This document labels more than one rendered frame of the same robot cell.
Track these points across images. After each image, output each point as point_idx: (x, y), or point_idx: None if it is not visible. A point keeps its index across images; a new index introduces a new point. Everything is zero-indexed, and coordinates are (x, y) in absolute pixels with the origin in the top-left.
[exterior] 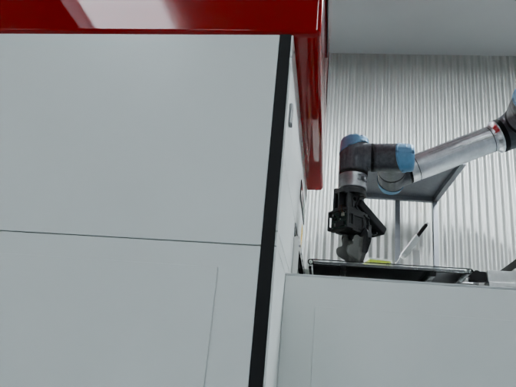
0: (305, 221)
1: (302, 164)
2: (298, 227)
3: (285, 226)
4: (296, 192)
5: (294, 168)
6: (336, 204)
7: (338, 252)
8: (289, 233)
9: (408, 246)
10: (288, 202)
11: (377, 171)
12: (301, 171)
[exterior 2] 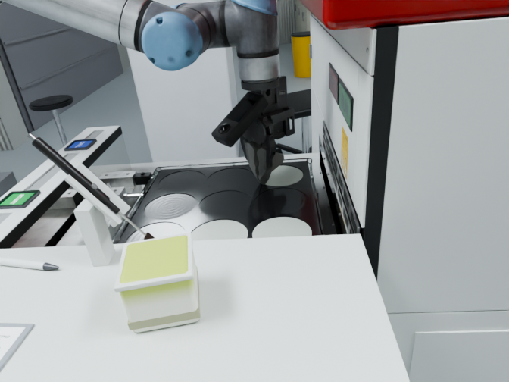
0: (366, 126)
1: (333, 32)
2: (331, 128)
3: (314, 120)
4: (322, 89)
5: (318, 73)
6: (282, 98)
7: (281, 158)
8: (318, 126)
9: (107, 192)
10: (315, 104)
11: (222, 47)
12: (329, 51)
